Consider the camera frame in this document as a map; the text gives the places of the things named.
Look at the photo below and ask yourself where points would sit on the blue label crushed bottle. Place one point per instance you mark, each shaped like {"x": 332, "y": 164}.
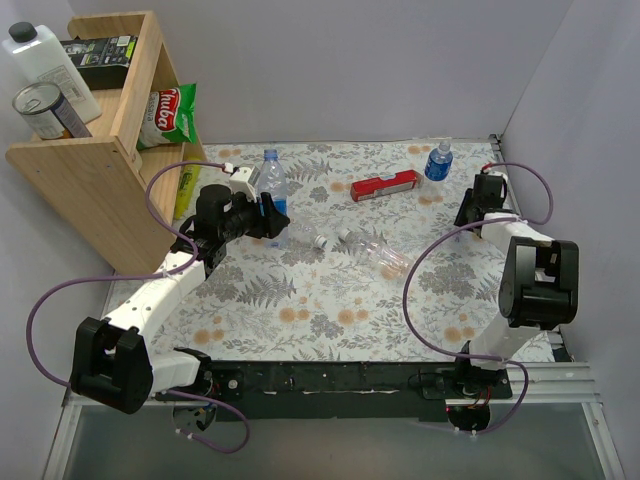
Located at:
{"x": 272, "y": 179}

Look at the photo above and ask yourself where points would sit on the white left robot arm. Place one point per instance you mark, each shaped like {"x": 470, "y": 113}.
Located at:
{"x": 111, "y": 361}

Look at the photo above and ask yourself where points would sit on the yellow marker tube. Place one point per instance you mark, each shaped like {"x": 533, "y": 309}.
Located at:
{"x": 187, "y": 182}

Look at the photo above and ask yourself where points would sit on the clear bottle white cap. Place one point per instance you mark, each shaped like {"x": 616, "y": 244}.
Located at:
{"x": 377, "y": 253}

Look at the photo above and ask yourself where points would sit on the white bottle black cap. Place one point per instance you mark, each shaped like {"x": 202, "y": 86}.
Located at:
{"x": 41, "y": 57}

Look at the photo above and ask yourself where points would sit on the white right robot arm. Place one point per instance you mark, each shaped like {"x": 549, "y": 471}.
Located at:
{"x": 538, "y": 290}

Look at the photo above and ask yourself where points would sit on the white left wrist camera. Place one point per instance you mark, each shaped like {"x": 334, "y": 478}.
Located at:
{"x": 243, "y": 179}

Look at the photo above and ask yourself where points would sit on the metal tin can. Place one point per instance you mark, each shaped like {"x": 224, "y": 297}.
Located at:
{"x": 46, "y": 110}

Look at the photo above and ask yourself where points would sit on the red toothpaste box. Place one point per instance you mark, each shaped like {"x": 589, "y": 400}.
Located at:
{"x": 386, "y": 185}

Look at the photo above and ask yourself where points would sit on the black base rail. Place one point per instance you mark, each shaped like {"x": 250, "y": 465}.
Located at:
{"x": 269, "y": 390}

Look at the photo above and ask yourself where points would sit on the black green box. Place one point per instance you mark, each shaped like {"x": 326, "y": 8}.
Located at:
{"x": 103, "y": 63}

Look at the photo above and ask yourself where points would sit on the green white snack bag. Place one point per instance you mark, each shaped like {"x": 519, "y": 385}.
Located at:
{"x": 169, "y": 117}

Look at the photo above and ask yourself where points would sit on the Pocari Sweat blue label bottle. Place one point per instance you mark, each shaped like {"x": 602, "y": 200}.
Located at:
{"x": 439, "y": 162}

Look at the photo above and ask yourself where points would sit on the wooden shelf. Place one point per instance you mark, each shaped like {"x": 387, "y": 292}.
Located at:
{"x": 102, "y": 185}

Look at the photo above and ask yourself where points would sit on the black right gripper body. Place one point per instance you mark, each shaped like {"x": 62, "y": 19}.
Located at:
{"x": 470, "y": 209}

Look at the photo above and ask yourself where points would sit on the floral patterned table mat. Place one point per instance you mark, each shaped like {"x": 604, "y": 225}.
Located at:
{"x": 302, "y": 303}

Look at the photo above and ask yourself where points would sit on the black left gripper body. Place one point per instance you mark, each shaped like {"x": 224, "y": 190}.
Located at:
{"x": 263, "y": 220}

